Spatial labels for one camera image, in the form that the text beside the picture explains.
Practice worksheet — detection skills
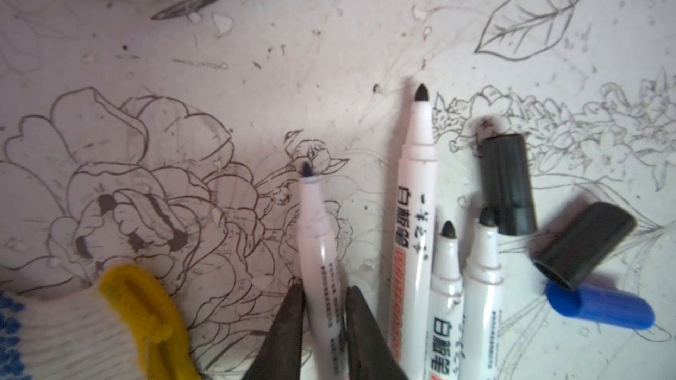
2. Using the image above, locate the blue dotted knit glove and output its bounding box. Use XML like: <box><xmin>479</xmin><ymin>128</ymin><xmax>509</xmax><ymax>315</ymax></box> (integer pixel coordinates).
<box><xmin>1</xmin><ymin>265</ymin><xmax>202</xmax><ymax>379</ymax></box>

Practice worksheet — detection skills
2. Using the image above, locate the thin white pen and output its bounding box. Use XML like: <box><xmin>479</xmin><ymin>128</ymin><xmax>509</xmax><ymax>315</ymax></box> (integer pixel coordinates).
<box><xmin>297</xmin><ymin>163</ymin><xmax>347</xmax><ymax>379</ymax></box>

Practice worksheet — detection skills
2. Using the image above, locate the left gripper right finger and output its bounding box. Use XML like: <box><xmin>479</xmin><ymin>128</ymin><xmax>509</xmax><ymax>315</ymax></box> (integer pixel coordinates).
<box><xmin>345</xmin><ymin>286</ymin><xmax>407</xmax><ymax>380</ymax></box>

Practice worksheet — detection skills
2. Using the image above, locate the white marker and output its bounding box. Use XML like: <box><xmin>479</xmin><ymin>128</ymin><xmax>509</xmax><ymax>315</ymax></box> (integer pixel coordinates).
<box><xmin>424</xmin><ymin>221</ymin><xmax>464</xmax><ymax>379</ymax></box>
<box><xmin>388</xmin><ymin>84</ymin><xmax>438</xmax><ymax>379</ymax></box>
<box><xmin>459</xmin><ymin>208</ymin><xmax>505</xmax><ymax>379</ymax></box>

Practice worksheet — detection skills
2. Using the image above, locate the blue pen cap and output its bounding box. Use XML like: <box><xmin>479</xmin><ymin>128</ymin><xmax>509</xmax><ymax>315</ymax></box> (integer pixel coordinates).
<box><xmin>545</xmin><ymin>281</ymin><xmax>656</xmax><ymax>330</ymax></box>

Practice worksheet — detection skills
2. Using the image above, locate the black pen cap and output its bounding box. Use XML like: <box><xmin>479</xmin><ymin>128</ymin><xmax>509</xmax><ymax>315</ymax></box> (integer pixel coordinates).
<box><xmin>533</xmin><ymin>202</ymin><xmax>637</xmax><ymax>291</ymax></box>
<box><xmin>481</xmin><ymin>134</ymin><xmax>537</xmax><ymax>237</ymax></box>

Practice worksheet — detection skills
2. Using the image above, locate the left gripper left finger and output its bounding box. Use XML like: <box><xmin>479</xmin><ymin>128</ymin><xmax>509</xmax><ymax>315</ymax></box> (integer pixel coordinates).
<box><xmin>243</xmin><ymin>281</ymin><xmax>306</xmax><ymax>380</ymax></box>

